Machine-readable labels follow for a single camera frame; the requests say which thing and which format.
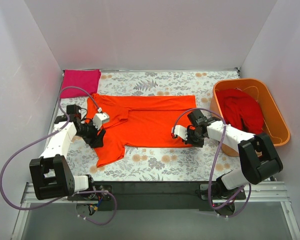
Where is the orange plastic basket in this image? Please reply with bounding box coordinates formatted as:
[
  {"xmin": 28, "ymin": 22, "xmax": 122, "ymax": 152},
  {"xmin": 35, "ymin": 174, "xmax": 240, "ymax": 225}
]
[{"xmin": 210, "ymin": 78, "xmax": 291, "ymax": 147}]

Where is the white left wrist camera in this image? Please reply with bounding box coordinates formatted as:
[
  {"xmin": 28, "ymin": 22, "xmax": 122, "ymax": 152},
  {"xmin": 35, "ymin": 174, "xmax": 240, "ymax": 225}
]
[{"xmin": 92, "ymin": 112, "xmax": 110, "ymax": 130}]

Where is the aluminium frame rail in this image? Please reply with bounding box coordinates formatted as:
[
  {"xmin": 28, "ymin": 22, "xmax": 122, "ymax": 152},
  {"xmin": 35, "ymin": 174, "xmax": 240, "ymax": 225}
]
[{"xmin": 12, "ymin": 181, "xmax": 300, "ymax": 240}]

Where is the floral patterned tablecloth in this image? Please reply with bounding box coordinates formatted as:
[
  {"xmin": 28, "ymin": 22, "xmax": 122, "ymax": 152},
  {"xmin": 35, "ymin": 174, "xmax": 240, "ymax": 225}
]
[{"xmin": 67, "ymin": 70, "xmax": 240, "ymax": 181}]

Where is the orange t-shirt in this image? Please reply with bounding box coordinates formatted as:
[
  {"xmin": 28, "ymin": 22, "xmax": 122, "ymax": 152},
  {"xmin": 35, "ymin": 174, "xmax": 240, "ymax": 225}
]
[{"xmin": 87, "ymin": 93, "xmax": 197, "ymax": 168}]

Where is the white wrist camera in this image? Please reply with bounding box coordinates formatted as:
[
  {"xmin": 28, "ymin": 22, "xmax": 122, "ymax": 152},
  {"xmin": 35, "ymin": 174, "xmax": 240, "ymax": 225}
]
[
  {"xmin": 92, "ymin": 112, "xmax": 110, "ymax": 130},
  {"xmin": 171, "ymin": 125, "xmax": 188, "ymax": 141}
]

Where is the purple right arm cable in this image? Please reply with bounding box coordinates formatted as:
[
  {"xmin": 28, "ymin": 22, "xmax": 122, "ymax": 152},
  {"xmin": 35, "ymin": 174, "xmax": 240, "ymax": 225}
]
[{"xmin": 173, "ymin": 107, "xmax": 253, "ymax": 219}]

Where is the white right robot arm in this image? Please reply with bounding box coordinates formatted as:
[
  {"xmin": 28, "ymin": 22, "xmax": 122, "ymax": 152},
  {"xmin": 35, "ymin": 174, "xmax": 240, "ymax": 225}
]
[{"xmin": 171, "ymin": 108, "xmax": 283, "ymax": 200}]

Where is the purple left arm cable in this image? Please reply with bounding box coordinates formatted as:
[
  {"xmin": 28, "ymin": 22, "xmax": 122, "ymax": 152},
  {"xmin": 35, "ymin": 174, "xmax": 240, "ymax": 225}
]
[{"xmin": 0, "ymin": 86, "xmax": 118, "ymax": 225}]

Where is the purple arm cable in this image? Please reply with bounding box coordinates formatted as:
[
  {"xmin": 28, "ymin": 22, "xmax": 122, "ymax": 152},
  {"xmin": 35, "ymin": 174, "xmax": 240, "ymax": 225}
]
[
  {"xmin": 0, "ymin": 86, "xmax": 118, "ymax": 225},
  {"xmin": 173, "ymin": 107, "xmax": 253, "ymax": 219}
]

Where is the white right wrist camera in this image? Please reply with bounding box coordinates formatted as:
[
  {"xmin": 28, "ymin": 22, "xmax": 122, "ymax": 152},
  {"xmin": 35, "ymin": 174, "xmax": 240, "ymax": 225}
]
[{"xmin": 171, "ymin": 125, "xmax": 188, "ymax": 141}]

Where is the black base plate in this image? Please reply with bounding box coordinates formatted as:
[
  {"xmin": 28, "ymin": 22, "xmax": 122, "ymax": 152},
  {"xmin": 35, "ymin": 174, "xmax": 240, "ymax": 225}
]
[{"xmin": 66, "ymin": 180, "xmax": 247, "ymax": 212}]

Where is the folded magenta t-shirt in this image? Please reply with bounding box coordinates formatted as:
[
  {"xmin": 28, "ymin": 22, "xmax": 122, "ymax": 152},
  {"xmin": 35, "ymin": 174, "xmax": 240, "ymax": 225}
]
[{"xmin": 60, "ymin": 69, "xmax": 101, "ymax": 99}]

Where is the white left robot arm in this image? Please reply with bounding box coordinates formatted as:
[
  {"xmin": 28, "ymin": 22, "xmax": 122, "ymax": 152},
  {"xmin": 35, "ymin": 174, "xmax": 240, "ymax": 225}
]
[{"xmin": 29, "ymin": 104, "xmax": 110, "ymax": 200}]

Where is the red t-shirt in basket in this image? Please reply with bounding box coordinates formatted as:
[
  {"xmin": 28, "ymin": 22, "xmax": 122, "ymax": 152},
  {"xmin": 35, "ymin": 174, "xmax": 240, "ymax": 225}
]
[{"xmin": 216, "ymin": 89, "xmax": 264, "ymax": 134}]

